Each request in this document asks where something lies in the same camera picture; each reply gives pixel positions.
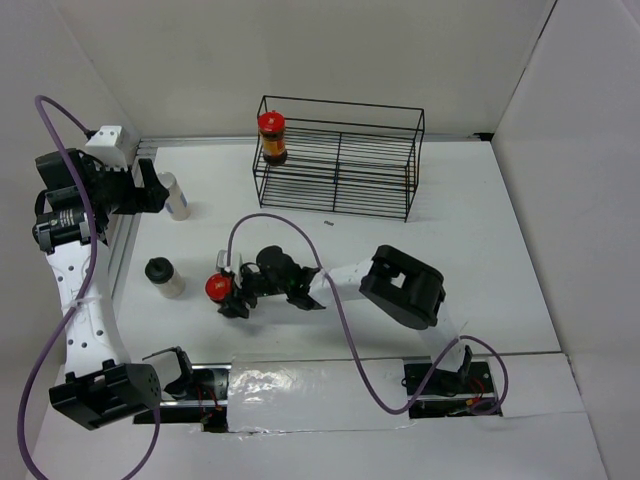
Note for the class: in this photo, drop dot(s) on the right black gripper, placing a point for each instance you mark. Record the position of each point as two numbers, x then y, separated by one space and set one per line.
235 304

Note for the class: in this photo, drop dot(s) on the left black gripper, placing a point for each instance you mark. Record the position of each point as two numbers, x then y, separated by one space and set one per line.
147 199

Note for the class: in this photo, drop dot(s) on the white bottle blue label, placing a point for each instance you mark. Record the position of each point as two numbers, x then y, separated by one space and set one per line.
176 204

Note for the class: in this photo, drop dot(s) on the red lid chili jar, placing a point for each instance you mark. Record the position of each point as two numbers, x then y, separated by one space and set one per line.
219 287

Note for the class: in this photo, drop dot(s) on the red lid sauce jar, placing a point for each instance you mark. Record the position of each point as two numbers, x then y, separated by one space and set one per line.
272 127

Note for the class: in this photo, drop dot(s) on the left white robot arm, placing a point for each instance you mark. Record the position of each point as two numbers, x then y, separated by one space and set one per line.
102 384

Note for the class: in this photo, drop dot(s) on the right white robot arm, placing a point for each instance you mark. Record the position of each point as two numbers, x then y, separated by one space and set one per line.
407 290

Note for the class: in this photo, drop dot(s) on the black cap pellet bottle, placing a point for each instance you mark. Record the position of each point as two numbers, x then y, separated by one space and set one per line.
163 275

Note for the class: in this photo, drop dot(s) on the white taped cover sheet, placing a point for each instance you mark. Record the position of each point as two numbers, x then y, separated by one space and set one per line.
306 396

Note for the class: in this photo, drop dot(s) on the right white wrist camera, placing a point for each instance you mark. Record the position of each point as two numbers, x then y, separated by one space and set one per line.
232 262

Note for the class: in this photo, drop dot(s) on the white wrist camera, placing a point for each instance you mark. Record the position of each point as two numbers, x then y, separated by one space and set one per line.
232 262
110 145

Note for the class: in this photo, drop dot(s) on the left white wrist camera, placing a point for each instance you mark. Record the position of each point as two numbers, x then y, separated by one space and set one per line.
110 145

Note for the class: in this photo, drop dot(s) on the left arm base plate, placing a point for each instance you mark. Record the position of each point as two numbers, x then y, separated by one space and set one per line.
205 403

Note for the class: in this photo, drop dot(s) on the black wire shelf rack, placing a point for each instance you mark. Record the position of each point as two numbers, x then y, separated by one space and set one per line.
342 157

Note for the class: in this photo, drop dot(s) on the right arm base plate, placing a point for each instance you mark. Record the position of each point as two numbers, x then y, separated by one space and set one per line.
448 395

